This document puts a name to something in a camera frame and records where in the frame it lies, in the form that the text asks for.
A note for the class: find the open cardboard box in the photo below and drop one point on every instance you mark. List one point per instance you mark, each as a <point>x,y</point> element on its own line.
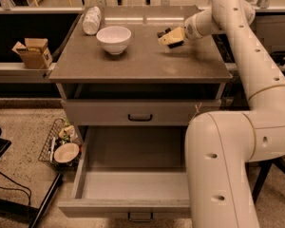
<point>34,53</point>

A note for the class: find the black rxbar chocolate wrapper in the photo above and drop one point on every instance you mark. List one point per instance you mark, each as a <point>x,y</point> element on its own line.
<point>172,43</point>

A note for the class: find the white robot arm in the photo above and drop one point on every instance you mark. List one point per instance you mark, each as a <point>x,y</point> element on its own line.
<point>219,144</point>

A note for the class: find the black office chair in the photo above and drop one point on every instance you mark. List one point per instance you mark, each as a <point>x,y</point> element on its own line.
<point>264,169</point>

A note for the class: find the grey drawer cabinet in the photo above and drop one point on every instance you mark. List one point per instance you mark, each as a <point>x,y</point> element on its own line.
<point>146,70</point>

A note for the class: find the open grey middle drawer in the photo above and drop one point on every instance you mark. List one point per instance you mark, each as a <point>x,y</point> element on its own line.
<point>130,172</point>

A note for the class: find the white ceramic bowl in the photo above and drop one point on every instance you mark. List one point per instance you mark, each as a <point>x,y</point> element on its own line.
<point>114,40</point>

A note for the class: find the beige bowl in basket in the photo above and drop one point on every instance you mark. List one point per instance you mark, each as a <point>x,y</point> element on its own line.
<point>66,152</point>

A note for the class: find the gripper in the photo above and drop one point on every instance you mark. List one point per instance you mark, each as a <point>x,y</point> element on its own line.
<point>192,28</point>

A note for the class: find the closed grey upper drawer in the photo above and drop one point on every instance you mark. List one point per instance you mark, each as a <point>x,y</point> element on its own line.
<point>136,112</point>

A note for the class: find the black wire basket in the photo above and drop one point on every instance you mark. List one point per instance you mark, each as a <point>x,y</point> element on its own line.
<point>51,144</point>

